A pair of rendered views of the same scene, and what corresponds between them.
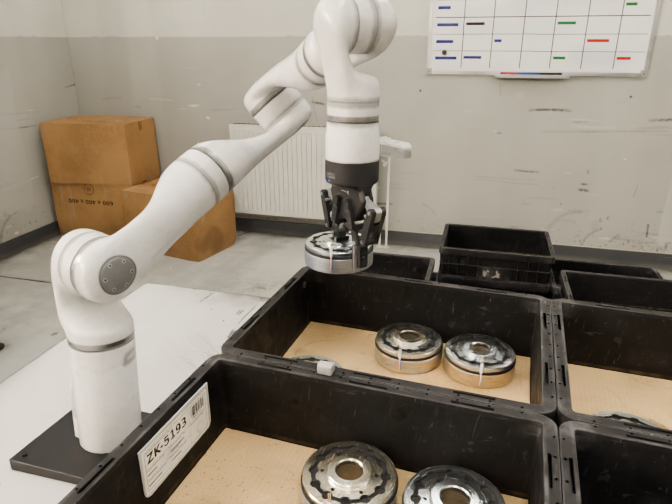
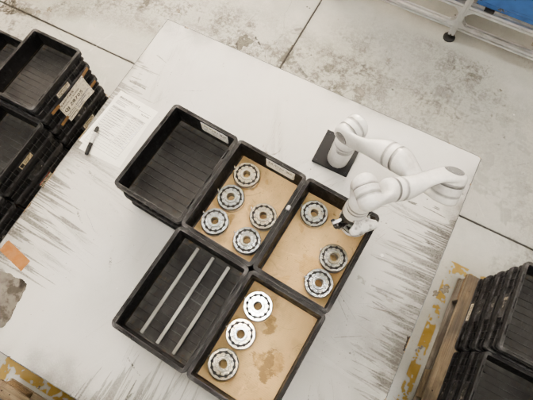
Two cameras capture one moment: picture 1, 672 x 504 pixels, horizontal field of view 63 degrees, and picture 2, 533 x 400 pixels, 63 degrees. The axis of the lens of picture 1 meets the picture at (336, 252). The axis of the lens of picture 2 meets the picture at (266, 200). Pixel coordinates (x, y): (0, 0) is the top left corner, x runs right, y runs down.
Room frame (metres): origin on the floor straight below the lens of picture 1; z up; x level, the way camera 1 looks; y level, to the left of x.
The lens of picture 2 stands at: (0.57, -0.49, 2.42)
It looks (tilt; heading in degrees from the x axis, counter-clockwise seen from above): 70 degrees down; 102
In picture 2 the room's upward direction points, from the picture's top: straight up
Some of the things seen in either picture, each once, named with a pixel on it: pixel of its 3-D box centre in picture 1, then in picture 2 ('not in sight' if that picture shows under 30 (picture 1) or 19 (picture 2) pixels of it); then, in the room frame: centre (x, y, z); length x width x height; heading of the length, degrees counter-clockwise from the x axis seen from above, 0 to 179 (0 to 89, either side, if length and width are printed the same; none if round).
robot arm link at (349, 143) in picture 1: (363, 134); (359, 213); (0.76, -0.04, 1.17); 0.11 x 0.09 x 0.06; 122
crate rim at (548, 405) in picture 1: (398, 328); (316, 242); (0.67, -0.09, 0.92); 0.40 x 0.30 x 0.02; 71
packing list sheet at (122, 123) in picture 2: not in sight; (117, 127); (-0.27, 0.29, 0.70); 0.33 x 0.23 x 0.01; 75
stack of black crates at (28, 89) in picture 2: not in sight; (53, 93); (-0.85, 0.57, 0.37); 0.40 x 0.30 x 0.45; 75
